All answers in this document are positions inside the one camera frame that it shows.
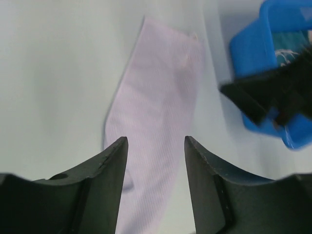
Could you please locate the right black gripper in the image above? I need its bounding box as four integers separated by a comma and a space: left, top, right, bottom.
219, 46, 312, 127

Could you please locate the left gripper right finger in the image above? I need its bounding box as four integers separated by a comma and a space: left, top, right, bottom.
184, 136, 312, 234

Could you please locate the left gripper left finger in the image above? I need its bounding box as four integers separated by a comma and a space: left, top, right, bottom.
0, 137, 128, 234

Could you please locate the blue plastic bin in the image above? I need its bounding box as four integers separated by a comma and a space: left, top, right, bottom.
230, 0, 312, 150

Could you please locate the Doraemon teal beige towel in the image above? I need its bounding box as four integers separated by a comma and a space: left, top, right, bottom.
272, 30, 312, 66

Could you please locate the lavender white cloth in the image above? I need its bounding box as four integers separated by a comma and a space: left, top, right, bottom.
104, 18, 205, 234

